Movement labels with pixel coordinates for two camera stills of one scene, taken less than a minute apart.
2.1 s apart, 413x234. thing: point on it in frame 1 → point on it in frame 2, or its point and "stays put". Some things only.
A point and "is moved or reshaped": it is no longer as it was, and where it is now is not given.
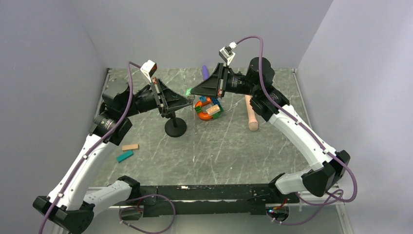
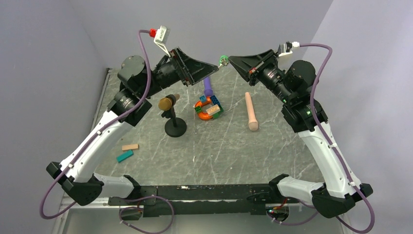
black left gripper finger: [168, 109] → [197, 70]
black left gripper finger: [172, 98] → [193, 67]
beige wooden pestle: [253, 123] stays put
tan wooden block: [130, 147] stays put
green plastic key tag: [188, 91] is moved or reshaped
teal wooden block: [125, 156] stays put
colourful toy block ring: [208, 108] stays put
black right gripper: [211, 87] → [244, 64]
